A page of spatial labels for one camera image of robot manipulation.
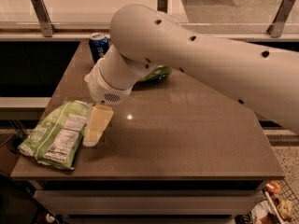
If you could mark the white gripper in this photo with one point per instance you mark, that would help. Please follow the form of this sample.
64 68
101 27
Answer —
102 90

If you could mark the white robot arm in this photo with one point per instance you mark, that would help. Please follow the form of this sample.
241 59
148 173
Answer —
260 77

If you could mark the flat green chip bag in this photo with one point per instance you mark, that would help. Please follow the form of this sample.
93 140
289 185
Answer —
55 139

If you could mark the crumpled green chip bag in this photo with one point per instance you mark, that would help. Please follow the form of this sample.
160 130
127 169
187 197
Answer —
158 73

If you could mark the blue Pepsi soda can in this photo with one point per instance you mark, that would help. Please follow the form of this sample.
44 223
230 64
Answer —
99 46

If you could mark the left metal railing bracket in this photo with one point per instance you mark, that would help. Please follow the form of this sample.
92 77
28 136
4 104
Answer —
46 27

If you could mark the metal railing bracket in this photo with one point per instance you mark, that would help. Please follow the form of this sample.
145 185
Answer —
162 5
276 27
46 27

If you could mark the middle metal railing bracket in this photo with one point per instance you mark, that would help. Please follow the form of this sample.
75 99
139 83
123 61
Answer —
162 5

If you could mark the right metal railing bracket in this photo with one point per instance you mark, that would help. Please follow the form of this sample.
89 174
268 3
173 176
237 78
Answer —
276 27

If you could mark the wire basket with items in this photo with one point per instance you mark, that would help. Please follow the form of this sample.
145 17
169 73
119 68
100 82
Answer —
279 205

